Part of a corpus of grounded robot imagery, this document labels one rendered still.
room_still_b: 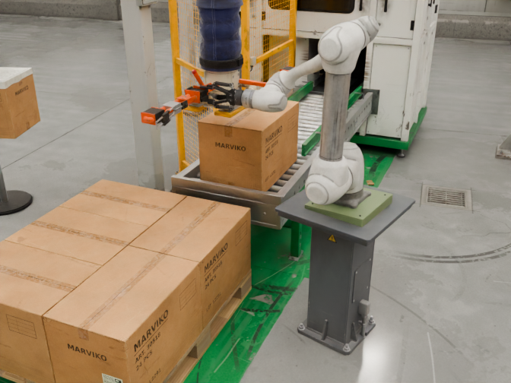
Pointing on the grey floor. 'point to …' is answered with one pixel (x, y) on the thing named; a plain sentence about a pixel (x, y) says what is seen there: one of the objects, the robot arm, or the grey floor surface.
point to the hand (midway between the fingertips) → (206, 93)
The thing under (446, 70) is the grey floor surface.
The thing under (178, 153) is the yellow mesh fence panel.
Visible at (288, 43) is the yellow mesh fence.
